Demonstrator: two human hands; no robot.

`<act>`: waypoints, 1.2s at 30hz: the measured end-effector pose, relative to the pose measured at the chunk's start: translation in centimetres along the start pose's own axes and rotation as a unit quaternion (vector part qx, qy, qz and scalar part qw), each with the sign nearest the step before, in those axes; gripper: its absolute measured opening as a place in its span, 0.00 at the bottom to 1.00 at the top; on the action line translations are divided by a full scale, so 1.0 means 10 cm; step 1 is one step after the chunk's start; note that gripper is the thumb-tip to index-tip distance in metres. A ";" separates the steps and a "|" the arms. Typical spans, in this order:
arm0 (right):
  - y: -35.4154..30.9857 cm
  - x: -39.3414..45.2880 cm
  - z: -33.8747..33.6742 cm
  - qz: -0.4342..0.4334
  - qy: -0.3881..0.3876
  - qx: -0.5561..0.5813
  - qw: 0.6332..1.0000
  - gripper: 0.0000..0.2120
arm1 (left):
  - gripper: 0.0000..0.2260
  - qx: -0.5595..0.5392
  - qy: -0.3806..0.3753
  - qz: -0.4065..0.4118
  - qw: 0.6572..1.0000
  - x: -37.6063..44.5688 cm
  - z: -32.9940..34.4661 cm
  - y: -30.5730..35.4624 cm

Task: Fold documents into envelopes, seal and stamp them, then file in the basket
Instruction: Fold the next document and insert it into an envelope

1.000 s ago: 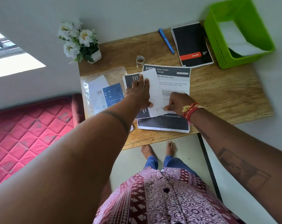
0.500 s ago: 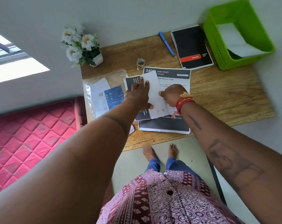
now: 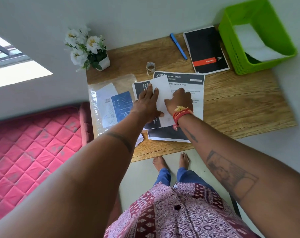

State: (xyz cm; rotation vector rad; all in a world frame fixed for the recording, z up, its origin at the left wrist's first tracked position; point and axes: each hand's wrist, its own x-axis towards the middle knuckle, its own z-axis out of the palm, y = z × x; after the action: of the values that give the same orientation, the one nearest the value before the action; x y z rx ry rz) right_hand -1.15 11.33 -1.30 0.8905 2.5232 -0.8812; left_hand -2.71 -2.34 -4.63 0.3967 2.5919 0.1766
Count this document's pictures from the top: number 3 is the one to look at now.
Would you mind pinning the person's left hand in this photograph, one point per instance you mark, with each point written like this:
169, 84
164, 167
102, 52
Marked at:
146, 106

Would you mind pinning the person's right hand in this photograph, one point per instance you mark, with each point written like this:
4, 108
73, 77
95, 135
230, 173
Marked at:
181, 100

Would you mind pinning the person's left thumb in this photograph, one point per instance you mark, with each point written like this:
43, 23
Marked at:
159, 114

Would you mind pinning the person's right thumb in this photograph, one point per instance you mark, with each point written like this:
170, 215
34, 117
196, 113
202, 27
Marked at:
168, 103

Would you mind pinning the person's left little finger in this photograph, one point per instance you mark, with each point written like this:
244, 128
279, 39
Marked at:
139, 98

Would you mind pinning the person's left middle finger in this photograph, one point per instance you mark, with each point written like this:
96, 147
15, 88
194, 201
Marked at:
150, 91

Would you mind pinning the white paper sheet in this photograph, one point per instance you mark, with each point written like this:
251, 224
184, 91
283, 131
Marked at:
163, 89

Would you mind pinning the person's right forearm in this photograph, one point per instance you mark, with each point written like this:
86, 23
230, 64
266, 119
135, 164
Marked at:
239, 171

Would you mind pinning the person's left forearm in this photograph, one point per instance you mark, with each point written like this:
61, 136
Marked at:
90, 171

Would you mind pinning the small dark printed sheet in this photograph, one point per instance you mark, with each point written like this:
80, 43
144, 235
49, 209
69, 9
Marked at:
139, 88

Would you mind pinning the red and yellow thread wristband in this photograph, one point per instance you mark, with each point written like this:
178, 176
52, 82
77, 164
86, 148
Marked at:
181, 113

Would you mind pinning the blue leaflet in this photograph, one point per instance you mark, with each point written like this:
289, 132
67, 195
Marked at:
122, 104

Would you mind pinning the dark printed paper sheet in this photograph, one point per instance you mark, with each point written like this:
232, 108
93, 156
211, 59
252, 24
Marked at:
164, 134

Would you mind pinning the clear tape roll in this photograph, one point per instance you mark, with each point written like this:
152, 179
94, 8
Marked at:
150, 68

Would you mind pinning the clear plastic bag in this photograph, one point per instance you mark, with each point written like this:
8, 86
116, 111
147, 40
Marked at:
115, 84

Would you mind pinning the printed sheet with dark header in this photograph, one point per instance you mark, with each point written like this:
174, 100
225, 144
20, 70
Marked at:
192, 84

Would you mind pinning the white card with barcode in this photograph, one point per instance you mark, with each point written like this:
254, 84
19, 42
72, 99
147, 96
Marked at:
105, 96

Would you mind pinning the person's left foot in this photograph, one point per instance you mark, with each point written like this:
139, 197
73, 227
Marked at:
159, 163

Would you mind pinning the person's foot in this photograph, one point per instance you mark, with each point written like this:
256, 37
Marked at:
184, 160
159, 163

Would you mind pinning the person's right foot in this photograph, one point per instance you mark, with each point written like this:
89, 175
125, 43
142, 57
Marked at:
184, 160

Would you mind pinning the blue pen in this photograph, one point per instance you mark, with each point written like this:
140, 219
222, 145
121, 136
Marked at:
178, 45

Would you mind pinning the black notebook with red label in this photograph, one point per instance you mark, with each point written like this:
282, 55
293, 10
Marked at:
205, 49

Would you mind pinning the blue jeans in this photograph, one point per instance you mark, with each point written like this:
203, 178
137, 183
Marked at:
187, 177

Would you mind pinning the white flowers in white pot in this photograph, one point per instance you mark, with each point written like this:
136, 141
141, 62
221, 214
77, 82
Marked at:
89, 48

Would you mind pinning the green plastic basket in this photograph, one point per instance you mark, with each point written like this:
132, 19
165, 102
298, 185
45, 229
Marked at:
231, 47

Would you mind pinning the patterned maroon tunic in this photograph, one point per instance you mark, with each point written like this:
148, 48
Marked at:
179, 215

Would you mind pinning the white paper in basket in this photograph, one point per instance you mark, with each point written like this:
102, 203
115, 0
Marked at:
254, 42

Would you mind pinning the pink quilted mattress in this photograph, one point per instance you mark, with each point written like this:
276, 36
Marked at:
35, 151

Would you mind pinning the window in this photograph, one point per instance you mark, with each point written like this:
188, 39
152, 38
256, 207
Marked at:
13, 71

